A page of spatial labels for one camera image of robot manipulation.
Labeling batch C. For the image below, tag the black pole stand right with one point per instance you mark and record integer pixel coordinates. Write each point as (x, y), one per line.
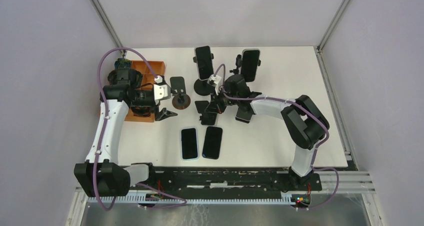
(238, 62)

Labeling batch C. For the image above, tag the dark patterned scrunchie top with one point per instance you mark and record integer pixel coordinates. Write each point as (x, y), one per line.
(122, 63)

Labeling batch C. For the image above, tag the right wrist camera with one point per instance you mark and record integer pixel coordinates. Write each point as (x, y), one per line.
(213, 83)

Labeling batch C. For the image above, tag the lavender case phone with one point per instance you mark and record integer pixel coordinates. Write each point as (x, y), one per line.
(244, 113)

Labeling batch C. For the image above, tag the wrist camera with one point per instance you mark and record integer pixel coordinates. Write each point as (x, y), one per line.
(213, 83)
(159, 89)

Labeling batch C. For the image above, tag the white case phone rear left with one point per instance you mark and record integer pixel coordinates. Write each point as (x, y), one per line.
(203, 58)

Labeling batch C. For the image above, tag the orange compartment tray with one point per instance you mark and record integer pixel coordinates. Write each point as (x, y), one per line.
(145, 85)

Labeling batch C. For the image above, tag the black pole stand left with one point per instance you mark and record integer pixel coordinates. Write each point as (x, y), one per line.
(200, 87)

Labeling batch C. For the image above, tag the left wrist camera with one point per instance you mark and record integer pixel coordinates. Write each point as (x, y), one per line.
(159, 89)

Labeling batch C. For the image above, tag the black mounting base plate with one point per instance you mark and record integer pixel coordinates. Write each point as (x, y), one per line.
(224, 193)

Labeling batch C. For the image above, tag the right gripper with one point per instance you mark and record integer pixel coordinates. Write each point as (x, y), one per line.
(213, 107)

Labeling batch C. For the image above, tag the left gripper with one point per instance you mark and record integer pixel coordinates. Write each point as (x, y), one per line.
(163, 113)

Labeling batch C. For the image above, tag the small black phone stand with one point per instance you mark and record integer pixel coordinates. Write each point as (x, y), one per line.
(246, 121)

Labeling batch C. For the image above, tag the brown round base phone stand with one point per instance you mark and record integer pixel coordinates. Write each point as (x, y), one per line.
(181, 100)

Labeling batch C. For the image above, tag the white cable duct strip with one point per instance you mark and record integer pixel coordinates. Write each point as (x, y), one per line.
(148, 198)

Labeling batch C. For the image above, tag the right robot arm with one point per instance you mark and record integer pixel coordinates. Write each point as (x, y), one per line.
(306, 125)

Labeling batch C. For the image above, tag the black folding phone stand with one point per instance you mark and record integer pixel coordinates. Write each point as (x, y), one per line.
(206, 118)

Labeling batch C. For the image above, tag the blue case phone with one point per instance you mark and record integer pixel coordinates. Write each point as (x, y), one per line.
(189, 144)

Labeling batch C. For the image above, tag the white case phone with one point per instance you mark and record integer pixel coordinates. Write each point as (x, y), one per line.
(250, 61)
(203, 58)

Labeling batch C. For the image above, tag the black pole stand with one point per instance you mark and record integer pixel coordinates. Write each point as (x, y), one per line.
(238, 62)
(200, 87)

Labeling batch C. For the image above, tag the white case phone rear right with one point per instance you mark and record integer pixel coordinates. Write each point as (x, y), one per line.
(250, 61)

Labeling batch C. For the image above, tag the black case phone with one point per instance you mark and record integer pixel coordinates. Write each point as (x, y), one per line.
(212, 142)

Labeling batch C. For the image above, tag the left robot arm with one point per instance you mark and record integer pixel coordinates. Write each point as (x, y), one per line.
(100, 175)

